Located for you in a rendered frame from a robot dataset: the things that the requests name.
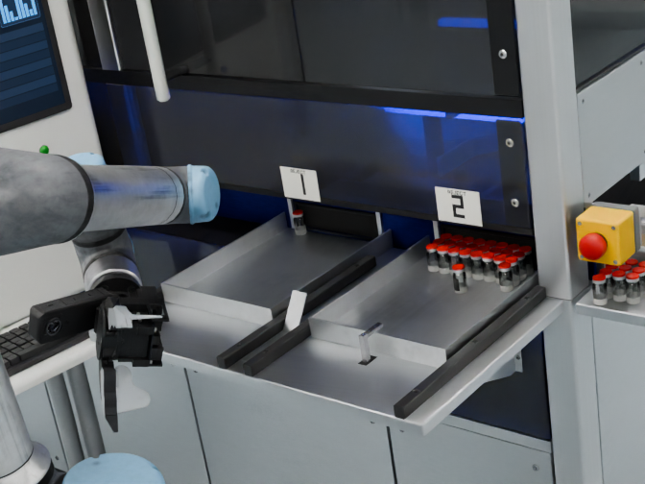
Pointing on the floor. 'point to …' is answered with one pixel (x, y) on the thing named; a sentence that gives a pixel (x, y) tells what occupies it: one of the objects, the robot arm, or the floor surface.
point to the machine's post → (560, 232)
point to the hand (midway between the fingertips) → (116, 382)
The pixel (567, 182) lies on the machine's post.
